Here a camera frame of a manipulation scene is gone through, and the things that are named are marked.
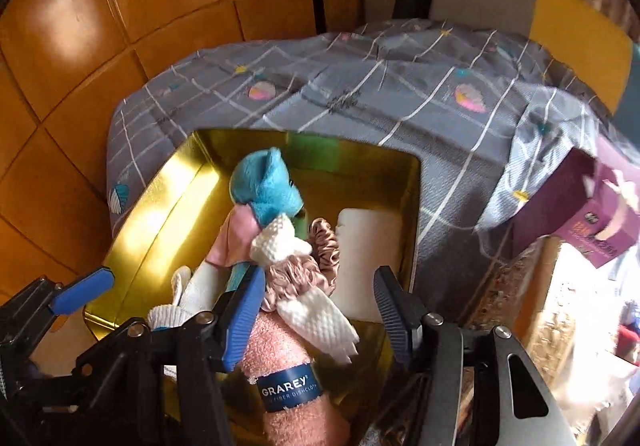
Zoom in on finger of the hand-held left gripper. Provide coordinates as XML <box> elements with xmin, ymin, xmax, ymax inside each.
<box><xmin>0</xmin><ymin>266</ymin><xmax>116</xmax><ymax>327</ymax></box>

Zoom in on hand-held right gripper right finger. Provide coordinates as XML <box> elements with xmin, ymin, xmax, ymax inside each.
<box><xmin>372</xmin><ymin>266</ymin><xmax>576</xmax><ymax>446</ymax></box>

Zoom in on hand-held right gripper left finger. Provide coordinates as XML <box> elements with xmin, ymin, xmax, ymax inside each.
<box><xmin>45</xmin><ymin>268</ymin><xmax>267</xmax><ymax>446</ymax></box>

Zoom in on pink towel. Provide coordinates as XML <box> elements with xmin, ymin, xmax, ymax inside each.
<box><xmin>240</xmin><ymin>308</ymin><xmax>351</xmax><ymax>446</ymax></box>

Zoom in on white socks with blue band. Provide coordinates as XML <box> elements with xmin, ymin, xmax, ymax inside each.
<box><xmin>147</xmin><ymin>266</ymin><xmax>226</xmax><ymax>331</ymax></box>

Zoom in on white sponge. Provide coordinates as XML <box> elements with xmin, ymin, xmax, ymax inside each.
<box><xmin>330</xmin><ymin>208</ymin><xmax>406</xmax><ymax>324</ymax></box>

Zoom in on pink satin scrunchie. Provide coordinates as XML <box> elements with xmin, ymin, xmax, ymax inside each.
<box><xmin>257</xmin><ymin>251</ymin><xmax>341</xmax><ymax>314</ymax></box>

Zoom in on white knitted sock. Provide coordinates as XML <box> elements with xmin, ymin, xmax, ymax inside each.
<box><xmin>250</xmin><ymin>215</ymin><xmax>361</xmax><ymax>364</ymax></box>

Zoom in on brown satin scrunchie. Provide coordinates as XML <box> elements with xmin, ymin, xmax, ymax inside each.
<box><xmin>306</xmin><ymin>218</ymin><xmax>342</xmax><ymax>271</ymax></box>

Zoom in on gold tin box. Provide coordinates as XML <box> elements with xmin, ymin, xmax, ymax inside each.
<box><xmin>82</xmin><ymin>128</ymin><xmax>423</xmax><ymax>427</ymax></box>

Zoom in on blue teddy bear plush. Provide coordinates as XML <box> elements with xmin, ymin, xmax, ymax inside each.
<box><xmin>207</xmin><ymin>148</ymin><xmax>306</xmax><ymax>307</ymax></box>

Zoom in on gold embossed tissue box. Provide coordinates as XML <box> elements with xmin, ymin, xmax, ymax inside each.
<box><xmin>450</xmin><ymin>236</ymin><xmax>566</xmax><ymax>377</ymax></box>

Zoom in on purple cardboard box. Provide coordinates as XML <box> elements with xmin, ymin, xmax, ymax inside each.
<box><xmin>510</xmin><ymin>138</ymin><xmax>640</xmax><ymax>269</ymax></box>

